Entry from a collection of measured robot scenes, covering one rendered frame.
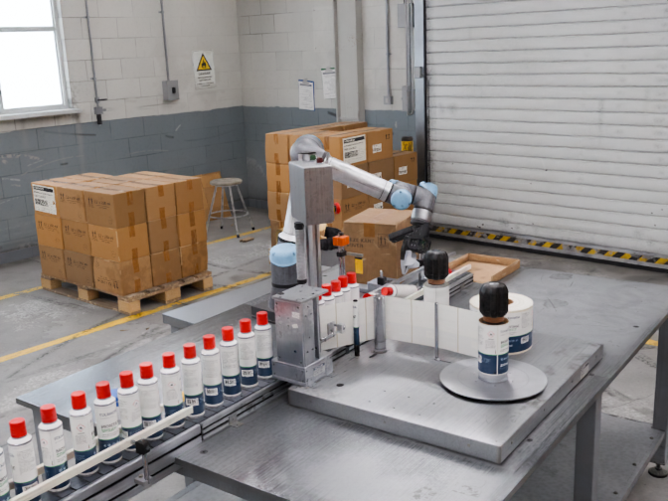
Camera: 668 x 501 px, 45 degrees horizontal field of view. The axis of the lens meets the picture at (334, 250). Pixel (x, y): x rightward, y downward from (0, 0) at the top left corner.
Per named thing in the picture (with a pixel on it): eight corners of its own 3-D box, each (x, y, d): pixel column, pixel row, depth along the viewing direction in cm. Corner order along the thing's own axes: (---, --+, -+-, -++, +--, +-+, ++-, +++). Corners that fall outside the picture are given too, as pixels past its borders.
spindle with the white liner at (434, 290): (441, 342, 265) (441, 254, 258) (418, 337, 270) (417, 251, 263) (454, 333, 272) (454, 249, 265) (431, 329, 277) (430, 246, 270)
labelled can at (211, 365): (215, 410, 222) (209, 340, 217) (201, 406, 225) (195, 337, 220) (227, 403, 226) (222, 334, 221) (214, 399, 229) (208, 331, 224)
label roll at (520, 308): (532, 334, 269) (533, 293, 265) (531, 357, 250) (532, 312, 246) (472, 331, 274) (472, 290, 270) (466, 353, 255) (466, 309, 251)
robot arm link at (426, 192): (417, 184, 314) (437, 189, 314) (410, 210, 312) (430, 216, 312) (419, 178, 306) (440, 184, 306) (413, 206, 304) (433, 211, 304)
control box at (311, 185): (306, 226, 258) (303, 167, 253) (290, 216, 274) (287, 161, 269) (335, 223, 261) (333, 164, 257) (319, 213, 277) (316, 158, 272)
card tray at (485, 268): (491, 284, 341) (492, 275, 340) (437, 276, 356) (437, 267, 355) (520, 267, 365) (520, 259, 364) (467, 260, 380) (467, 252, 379)
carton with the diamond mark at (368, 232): (397, 287, 337) (396, 225, 330) (345, 282, 346) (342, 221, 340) (419, 268, 363) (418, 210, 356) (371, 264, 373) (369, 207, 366)
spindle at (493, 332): (500, 386, 227) (502, 289, 220) (471, 379, 232) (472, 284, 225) (513, 375, 234) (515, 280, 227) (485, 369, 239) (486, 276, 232)
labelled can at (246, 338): (250, 390, 234) (246, 324, 228) (237, 387, 237) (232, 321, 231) (261, 384, 238) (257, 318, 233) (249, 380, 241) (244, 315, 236)
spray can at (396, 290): (411, 300, 312) (383, 300, 296) (405, 289, 314) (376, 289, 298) (420, 293, 310) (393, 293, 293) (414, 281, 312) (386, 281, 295)
